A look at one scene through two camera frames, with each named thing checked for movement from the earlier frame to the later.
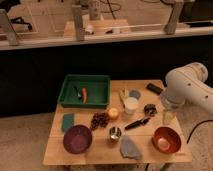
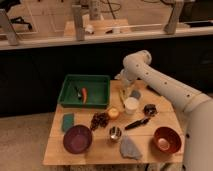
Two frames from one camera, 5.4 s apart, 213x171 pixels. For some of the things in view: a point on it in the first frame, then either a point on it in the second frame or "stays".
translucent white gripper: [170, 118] → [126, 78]
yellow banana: [124, 94] stays
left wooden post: [6, 24] stays
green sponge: [68, 121] stays
